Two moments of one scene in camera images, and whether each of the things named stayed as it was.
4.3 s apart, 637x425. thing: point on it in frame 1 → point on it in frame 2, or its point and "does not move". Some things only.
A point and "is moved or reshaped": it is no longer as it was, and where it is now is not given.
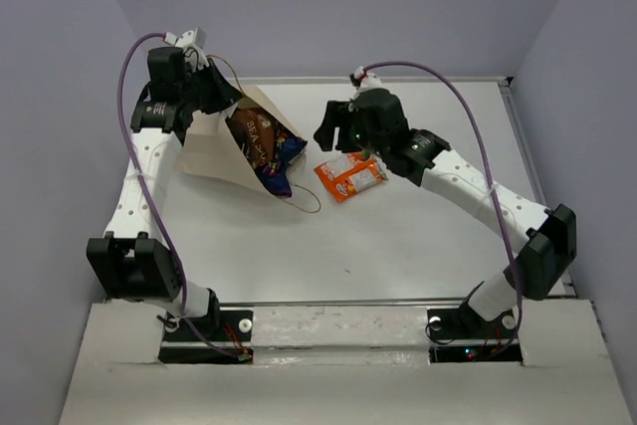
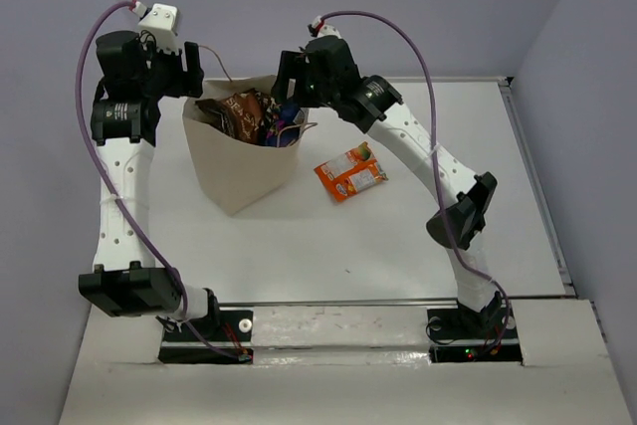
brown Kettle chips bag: (257, 132) is moved or reshaped
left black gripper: (226, 94) → (190, 82)
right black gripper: (340, 112) → (294, 64)
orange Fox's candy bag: (350, 174) does not move
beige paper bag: (207, 150) is moved or reshaped
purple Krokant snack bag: (275, 174) → (285, 130)
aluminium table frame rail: (511, 92) does not move
